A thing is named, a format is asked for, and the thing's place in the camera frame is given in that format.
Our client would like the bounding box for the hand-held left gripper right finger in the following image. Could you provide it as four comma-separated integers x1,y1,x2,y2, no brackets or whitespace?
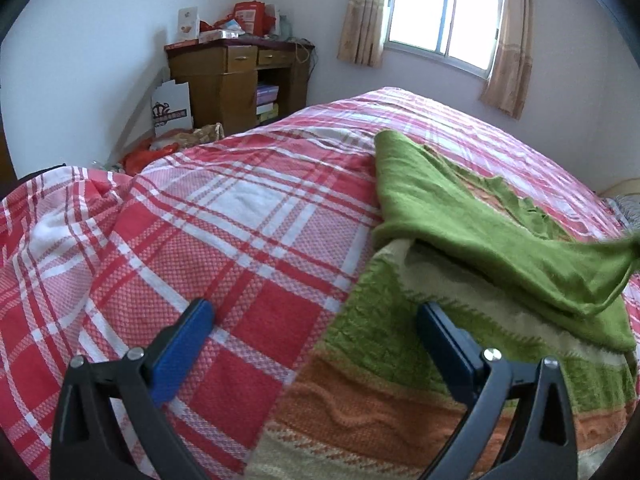
417,301,578,480

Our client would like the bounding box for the beige curtain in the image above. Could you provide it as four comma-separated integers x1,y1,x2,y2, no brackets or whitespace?
337,0,396,67
480,0,535,120

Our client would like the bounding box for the window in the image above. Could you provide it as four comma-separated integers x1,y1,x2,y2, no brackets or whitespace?
382,0,506,80

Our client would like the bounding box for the red plaid bed cover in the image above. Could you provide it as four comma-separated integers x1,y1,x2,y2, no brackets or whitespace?
0,86,632,480

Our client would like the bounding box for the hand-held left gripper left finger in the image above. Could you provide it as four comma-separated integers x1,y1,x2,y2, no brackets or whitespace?
50,298,216,480

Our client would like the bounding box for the patterned brown bag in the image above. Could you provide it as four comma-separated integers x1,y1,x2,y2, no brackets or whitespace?
190,122,226,147

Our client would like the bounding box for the white printed card box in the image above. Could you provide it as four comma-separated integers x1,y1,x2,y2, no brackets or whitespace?
176,6,202,43

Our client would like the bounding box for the green striped knitted sweater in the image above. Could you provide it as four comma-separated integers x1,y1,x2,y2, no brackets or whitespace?
245,130,640,480

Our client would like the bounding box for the red gift bag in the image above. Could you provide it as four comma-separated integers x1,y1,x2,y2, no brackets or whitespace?
233,1,277,37

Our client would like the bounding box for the grey patterned cloth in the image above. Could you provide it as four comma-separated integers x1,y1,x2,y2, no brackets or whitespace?
600,180,640,233

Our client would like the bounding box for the red plastic bag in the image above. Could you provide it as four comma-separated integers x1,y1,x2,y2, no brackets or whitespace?
122,142,180,175

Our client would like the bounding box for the wooden desk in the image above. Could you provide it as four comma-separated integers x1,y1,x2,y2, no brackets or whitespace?
165,37,317,137

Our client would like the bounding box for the white cardboard box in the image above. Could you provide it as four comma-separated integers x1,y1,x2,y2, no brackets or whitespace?
151,79,194,138

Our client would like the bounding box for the stack of boxes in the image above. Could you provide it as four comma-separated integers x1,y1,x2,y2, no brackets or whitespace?
256,83,280,123

